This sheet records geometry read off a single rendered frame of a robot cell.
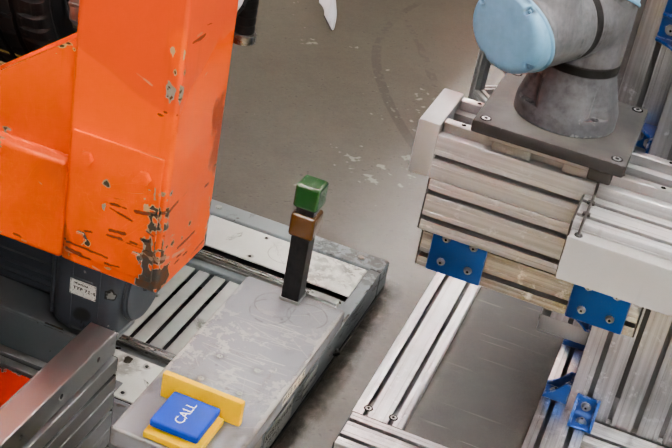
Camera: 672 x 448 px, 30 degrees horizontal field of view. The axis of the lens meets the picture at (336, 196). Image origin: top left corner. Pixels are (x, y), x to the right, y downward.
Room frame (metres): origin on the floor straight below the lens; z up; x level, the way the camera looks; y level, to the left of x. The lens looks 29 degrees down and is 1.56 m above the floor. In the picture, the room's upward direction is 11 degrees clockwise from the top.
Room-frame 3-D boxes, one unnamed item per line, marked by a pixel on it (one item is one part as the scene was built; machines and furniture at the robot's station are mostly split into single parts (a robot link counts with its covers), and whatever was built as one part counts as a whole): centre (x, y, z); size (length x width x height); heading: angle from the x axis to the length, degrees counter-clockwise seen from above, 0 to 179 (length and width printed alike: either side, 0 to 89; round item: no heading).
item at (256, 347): (1.44, 0.09, 0.44); 0.43 x 0.17 x 0.03; 164
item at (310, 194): (1.63, 0.04, 0.64); 0.04 x 0.04 x 0.04; 74
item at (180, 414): (1.28, 0.14, 0.47); 0.07 x 0.07 x 0.02; 74
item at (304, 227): (1.63, 0.04, 0.59); 0.04 x 0.04 x 0.04; 74
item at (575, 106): (1.69, -0.31, 0.87); 0.15 x 0.15 x 0.10
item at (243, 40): (1.90, 0.20, 0.83); 0.04 x 0.04 x 0.16
